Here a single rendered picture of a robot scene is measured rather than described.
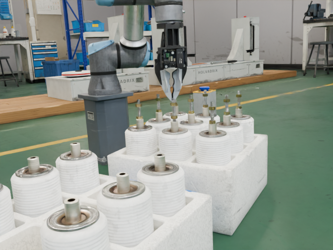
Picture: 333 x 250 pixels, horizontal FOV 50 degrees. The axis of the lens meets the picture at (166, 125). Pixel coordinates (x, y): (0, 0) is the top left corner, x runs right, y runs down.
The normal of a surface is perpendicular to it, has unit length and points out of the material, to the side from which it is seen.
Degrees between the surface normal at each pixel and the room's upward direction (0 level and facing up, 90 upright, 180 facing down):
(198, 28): 90
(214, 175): 90
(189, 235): 90
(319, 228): 0
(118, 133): 90
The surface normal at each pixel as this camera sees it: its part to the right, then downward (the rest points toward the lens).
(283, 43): -0.77, 0.18
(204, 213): 0.85, 0.07
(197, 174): -0.48, 0.21
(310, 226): -0.05, -0.98
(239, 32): -0.73, -0.21
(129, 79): 0.63, 0.14
